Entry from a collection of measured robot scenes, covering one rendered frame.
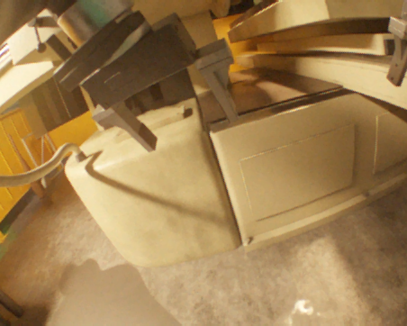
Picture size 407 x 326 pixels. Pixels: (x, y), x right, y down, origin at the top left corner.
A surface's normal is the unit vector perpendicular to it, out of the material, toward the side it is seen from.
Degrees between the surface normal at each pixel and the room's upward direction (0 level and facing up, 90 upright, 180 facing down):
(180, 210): 90
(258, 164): 90
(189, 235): 90
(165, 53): 114
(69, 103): 90
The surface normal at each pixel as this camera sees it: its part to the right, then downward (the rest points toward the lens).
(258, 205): 0.07, 0.44
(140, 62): 0.00, 0.79
